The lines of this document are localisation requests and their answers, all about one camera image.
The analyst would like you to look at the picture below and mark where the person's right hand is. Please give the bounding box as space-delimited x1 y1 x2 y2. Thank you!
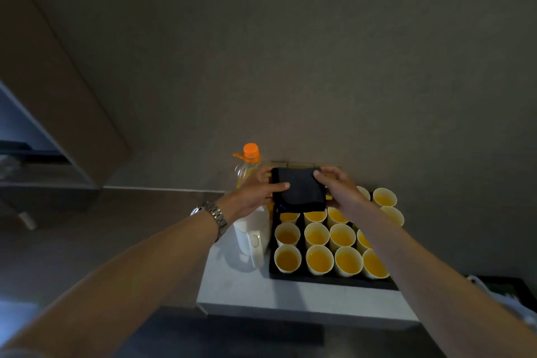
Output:
313 166 371 216

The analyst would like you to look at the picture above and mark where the person's left hand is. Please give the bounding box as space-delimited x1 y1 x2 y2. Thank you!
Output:
217 166 291 223

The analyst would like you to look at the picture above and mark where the black cloth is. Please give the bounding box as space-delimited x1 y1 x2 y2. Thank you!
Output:
270 167 328 214

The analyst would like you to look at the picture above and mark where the person's right forearm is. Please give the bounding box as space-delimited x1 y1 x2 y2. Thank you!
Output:
353 201 537 358

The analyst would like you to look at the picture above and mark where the person's left forearm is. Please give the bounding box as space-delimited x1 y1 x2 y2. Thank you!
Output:
0 208 225 358

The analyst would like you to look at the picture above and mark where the orange-capped juice bottle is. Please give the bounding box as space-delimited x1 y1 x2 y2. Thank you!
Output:
232 143 263 190

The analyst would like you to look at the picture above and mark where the white electric kettle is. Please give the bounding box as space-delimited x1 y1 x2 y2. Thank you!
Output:
233 204 272 269

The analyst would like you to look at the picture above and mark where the silver metal wristwatch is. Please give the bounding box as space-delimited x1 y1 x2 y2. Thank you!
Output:
191 201 230 243

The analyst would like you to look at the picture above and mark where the group of juice-filled paper cups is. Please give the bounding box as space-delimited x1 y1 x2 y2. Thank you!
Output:
274 186 405 280

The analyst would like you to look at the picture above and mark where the black serving tray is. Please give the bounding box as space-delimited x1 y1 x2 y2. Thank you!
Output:
268 201 399 291

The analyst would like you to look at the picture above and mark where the dark bin with white bag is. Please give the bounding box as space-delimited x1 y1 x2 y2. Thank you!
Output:
465 274 537 331

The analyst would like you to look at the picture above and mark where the dark shelf unit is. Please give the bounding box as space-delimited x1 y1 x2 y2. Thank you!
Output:
0 139 102 213

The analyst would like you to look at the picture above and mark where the small white cylinder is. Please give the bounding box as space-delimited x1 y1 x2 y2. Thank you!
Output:
17 211 38 231

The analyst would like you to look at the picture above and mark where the brown wall cabinet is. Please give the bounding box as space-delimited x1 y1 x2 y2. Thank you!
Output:
0 0 131 189

